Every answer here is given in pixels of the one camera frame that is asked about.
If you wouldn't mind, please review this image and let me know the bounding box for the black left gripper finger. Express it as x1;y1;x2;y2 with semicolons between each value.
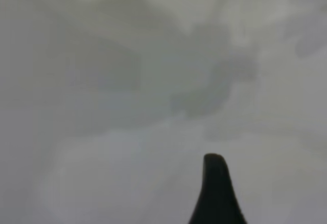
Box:
188;153;248;224

